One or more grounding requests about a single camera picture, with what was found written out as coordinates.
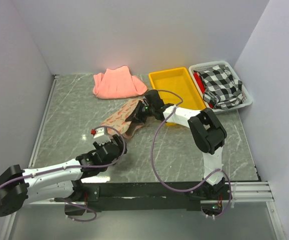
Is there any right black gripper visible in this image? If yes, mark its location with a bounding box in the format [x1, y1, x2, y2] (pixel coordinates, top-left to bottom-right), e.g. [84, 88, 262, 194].
[125, 100, 155, 125]

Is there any pink mesh laundry bag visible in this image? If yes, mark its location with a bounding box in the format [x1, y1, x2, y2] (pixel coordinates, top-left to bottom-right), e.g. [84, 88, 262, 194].
[100, 98, 145, 139]

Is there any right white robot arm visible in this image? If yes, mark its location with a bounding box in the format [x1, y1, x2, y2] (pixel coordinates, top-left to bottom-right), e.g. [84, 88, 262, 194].
[125, 89, 229, 199]

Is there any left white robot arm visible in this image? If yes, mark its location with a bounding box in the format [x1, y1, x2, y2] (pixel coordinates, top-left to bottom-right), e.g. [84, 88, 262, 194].
[0, 134, 127, 217]

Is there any pink pleated skirt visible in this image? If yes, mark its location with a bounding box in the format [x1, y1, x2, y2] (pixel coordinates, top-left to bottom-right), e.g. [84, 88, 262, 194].
[92, 65, 148, 100]

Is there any black base beam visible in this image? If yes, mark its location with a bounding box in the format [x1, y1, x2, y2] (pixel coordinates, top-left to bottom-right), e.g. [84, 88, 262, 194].
[65, 181, 231, 213]

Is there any yellow plastic tray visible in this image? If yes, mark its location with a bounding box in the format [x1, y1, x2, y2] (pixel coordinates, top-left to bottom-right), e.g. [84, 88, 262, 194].
[148, 67, 206, 128]

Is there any red cloth in basket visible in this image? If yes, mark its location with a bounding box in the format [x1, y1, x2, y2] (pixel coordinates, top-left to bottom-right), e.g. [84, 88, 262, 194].
[193, 71, 206, 94]

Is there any black white checkered cloth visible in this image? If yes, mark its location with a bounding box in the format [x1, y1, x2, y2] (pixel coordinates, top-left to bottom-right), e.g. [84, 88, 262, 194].
[198, 65, 243, 110]

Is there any white plastic basket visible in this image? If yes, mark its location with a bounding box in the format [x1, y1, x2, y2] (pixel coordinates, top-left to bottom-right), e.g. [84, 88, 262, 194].
[188, 60, 253, 114]

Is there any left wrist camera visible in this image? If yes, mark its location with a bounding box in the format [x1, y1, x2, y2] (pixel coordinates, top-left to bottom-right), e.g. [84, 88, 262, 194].
[91, 126, 111, 146]

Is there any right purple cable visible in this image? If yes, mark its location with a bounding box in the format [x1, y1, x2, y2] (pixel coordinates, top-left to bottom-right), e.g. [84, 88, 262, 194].
[150, 89, 233, 220]

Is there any aluminium rail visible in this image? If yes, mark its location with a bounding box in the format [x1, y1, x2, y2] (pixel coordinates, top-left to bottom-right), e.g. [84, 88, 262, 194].
[15, 181, 273, 205]

